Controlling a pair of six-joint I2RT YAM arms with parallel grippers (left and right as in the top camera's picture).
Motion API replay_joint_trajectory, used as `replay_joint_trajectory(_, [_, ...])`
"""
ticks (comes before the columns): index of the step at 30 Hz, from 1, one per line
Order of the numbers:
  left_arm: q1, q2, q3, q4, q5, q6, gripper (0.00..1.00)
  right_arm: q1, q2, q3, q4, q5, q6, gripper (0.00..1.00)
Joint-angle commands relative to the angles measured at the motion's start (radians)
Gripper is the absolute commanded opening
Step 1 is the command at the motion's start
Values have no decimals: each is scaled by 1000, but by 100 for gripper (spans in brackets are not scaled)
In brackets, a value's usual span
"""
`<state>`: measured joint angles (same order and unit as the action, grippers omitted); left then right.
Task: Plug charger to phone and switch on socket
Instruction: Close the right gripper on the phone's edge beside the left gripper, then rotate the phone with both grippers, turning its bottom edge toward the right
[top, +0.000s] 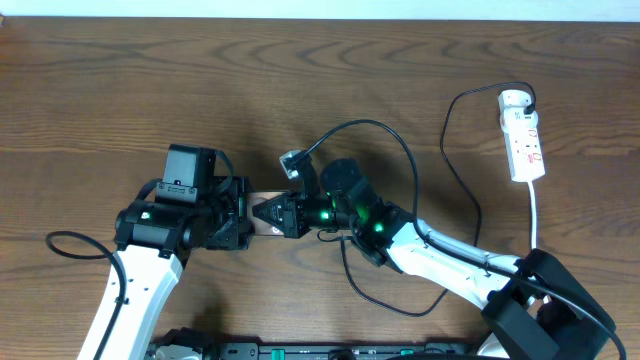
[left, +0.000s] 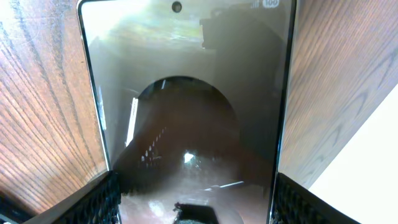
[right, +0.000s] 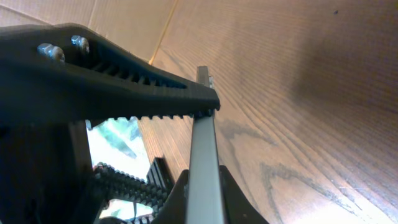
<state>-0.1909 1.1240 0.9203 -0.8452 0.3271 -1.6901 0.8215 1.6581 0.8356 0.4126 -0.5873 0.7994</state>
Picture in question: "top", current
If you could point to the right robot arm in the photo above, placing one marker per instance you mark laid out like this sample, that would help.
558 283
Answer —
533 306

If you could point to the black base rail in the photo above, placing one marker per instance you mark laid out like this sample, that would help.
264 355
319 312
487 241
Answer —
186 343

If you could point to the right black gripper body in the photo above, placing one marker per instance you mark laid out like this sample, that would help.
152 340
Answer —
318 213

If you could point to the Galaxy S25 Ultra smartphone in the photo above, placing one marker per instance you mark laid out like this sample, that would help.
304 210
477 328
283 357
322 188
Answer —
265 213

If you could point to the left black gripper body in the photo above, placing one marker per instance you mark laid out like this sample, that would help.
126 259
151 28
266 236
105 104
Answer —
232 220

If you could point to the white power strip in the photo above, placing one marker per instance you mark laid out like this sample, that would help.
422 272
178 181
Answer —
521 136

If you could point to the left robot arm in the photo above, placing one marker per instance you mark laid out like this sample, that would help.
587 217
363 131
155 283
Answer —
188 208

